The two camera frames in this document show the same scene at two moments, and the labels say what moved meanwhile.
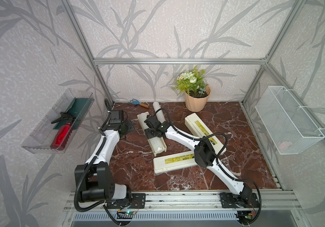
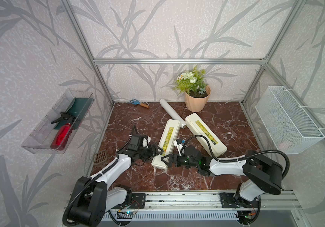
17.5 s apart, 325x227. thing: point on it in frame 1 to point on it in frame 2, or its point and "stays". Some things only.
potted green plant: x=197 y=92 stays
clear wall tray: x=55 y=129 stays
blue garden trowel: x=134 y=101 stays
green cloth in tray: x=78 y=110 stays
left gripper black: x=130 y=126 to x=151 y=154
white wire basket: x=290 y=129 stays
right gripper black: x=148 y=135 to x=171 y=157
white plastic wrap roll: x=159 y=113 to x=172 y=113
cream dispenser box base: x=157 y=144 to x=166 y=144
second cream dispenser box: x=198 y=129 stays
